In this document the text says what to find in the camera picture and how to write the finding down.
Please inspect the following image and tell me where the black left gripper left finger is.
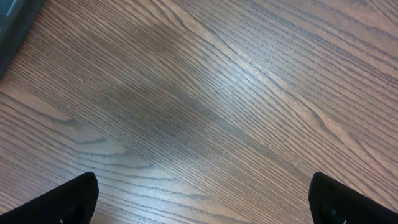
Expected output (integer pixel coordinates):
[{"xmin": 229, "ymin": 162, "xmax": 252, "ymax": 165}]
[{"xmin": 1, "ymin": 172, "xmax": 99, "ymax": 224}]

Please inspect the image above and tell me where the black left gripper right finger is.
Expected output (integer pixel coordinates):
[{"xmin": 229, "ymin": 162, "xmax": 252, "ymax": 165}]
[{"xmin": 308, "ymin": 172, "xmax": 397, "ymax": 224}]

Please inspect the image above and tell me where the dark grey plastic basket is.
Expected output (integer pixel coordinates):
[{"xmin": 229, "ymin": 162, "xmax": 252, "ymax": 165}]
[{"xmin": 1, "ymin": 0, "xmax": 45, "ymax": 77}]

